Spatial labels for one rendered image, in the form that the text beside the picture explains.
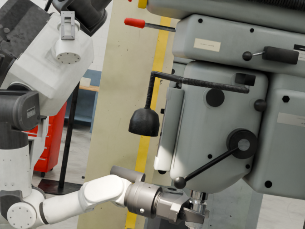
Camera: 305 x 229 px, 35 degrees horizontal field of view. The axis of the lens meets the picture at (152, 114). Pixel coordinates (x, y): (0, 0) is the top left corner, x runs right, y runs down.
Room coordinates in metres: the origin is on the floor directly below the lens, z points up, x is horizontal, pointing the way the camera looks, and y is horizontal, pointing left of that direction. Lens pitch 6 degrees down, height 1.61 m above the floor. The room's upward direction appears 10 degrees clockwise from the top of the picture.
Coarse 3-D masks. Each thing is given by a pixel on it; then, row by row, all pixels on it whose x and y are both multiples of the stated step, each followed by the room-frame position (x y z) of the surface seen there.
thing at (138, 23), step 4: (124, 20) 1.28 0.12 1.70; (128, 20) 1.28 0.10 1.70; (132, 20) 1.28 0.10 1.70; (136, 20) 1.28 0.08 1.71; (140, 20) 1.28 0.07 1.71; (128, 24) 1.28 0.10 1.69; (132, 24) 1.28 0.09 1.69; (136, 24) 1.28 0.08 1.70; (140, 24) 1.28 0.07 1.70; (144, 24) 1.29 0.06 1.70; (148, 24) 1.29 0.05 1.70; (152, 24) 1.29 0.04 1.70; (156, 28) 1.29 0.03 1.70; (160, 28) 1.29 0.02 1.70; (164, 28) 1.29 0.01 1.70; (168, 28) 1.30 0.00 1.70; (172, 28) 1.30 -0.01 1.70
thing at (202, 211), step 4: (188, 204) 1.21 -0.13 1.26; (188, 208) 1.21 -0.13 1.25; (192, 208) 1.20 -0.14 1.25; (196, 208) 1.19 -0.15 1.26; (200, 208) 1.19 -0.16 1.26; (204, 208) 1.20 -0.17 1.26; (200, 212) 1.19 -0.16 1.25; (204, 212) 1.20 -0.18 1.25; (188, 224) 1.20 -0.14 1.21; (192, 224) 1.19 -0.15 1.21; (196, 224) 1.19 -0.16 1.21; (200, 224) 1.20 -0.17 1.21; (192, 228) 1.19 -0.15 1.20; (196, 228) 1.19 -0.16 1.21; (200, 228) 1.20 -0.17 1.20
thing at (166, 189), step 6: (162, 186) 1.80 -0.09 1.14; (168, 186) 1.82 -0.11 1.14; (168, 192) 1.74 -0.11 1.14; (174, 192) 1.75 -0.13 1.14; (180, 192) 1.76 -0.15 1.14; (150, 222) 1.78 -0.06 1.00; (156, 222) 1.68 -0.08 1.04; (162, 222) 1.62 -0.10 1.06; (168, 222) 1.62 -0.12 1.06; (150, 228) 1.76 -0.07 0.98; (156, 228) 1.66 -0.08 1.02; (162, 228) 1.62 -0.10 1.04; (168, 228) 1.62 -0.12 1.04; (174, 228) 1.63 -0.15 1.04; (180, 228) 1.63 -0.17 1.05; (186, 228) 1.63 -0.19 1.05
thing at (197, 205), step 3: (189, 201) 1.21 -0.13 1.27; (192, 201) 1.21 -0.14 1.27; (189, 204) 1.21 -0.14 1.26; (192, 204) 1.20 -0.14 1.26; (195, 204) 1.19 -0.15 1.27; (198, 204) 1.19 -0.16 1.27; (201, 204) 1.20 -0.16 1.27; (204, 204) 1.20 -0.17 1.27; (198, 207) 1.19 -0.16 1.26; (201, 207) 1.19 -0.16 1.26; (204, 207) 1.20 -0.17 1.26
